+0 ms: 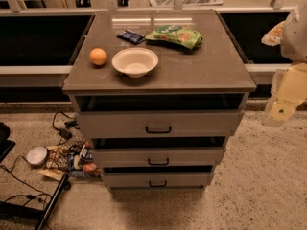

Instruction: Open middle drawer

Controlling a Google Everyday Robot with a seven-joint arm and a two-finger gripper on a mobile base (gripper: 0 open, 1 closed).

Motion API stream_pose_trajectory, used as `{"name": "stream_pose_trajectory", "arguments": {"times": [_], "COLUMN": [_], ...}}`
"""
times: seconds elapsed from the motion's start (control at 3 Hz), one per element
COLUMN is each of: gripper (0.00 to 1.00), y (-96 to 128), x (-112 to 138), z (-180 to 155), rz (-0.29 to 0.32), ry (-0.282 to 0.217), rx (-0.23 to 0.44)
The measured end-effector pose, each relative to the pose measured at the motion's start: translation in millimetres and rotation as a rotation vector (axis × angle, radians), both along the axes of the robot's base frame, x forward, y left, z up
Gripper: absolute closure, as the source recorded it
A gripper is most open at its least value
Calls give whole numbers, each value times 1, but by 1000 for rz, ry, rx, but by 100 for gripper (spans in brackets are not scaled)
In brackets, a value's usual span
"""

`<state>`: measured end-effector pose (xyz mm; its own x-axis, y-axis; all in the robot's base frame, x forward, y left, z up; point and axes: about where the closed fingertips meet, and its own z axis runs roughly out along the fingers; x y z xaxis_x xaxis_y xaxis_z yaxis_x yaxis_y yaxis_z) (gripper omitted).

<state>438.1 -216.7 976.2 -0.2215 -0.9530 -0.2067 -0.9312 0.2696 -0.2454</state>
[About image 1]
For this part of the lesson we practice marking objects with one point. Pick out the grey drawer cabinet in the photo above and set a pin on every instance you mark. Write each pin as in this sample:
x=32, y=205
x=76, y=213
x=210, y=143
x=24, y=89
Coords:
x=210, y=78

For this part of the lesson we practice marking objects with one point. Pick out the orange fruit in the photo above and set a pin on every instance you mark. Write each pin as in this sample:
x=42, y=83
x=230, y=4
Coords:
x=98, y=56

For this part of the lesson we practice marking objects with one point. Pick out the white paper bowl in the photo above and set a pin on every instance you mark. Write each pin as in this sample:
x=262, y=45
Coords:
x=135, y=62

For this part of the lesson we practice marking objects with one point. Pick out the small white bowl on floor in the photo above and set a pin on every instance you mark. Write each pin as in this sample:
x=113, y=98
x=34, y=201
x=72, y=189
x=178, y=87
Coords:
x=37, y=156

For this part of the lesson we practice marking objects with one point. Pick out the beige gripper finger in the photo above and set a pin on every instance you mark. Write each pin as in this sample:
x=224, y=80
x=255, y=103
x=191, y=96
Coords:
x=288, y=92

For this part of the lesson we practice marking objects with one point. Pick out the pile of snack packages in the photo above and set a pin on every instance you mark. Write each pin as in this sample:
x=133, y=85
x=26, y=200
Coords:
x=74, y=160

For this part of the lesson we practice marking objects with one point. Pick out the grey bottom drawer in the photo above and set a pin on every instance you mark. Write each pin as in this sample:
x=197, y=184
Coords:
x=157, y=179

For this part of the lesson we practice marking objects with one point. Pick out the green chip bag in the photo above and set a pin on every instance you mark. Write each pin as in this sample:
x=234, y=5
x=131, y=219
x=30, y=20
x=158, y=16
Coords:
x=176, y=34

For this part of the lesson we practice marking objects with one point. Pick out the black stand base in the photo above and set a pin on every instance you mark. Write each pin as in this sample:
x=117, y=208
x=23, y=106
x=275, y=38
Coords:
x=37, y=208

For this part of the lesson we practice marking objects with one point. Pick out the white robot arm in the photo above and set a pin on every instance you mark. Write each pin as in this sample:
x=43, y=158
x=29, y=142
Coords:
x=291, y=35

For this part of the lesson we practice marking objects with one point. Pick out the grey drawer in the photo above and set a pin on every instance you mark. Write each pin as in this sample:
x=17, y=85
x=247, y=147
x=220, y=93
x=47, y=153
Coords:
x=157, y=157
x=141, y=124
x=157, y=179

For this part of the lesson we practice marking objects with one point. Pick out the grey top drawer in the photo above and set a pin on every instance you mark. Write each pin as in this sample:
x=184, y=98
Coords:
x=141, y=124

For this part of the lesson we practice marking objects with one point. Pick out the dark blue snack packet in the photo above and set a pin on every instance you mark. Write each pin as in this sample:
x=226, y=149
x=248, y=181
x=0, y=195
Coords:
x=131, y=37

